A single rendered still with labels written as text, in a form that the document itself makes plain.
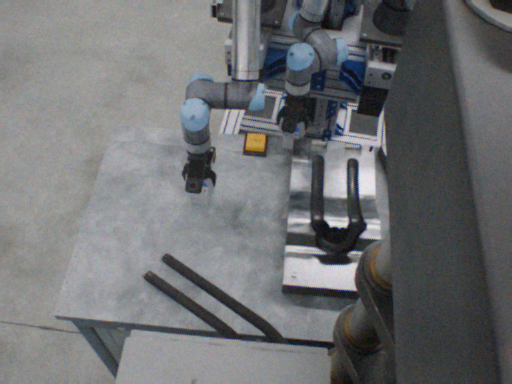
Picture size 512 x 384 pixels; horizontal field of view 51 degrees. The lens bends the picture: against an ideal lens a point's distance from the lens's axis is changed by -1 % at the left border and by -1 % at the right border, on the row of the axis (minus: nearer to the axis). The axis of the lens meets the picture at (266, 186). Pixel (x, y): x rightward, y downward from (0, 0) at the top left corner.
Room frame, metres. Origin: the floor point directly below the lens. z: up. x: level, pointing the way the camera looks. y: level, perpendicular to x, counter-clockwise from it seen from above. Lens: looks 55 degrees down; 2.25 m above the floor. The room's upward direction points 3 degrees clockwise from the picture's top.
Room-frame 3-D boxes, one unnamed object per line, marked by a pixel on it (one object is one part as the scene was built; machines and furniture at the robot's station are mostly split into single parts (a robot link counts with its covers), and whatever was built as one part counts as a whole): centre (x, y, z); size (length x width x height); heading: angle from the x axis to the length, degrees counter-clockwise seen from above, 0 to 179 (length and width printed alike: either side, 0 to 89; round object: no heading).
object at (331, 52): (1.27, -0.16, 1.14); 0.11 x 0.11 x 0.08; 31
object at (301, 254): (0.87, -0.20, 0.87); 0.50 x 0.26 x 0.14; 177
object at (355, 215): (0.89, -0.21, 0.92); 0.35 x 0.16 x 0.09; 177
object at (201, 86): (1.06, 0.18, 1.14); 0.11 x 0.11 x 0.08; 1
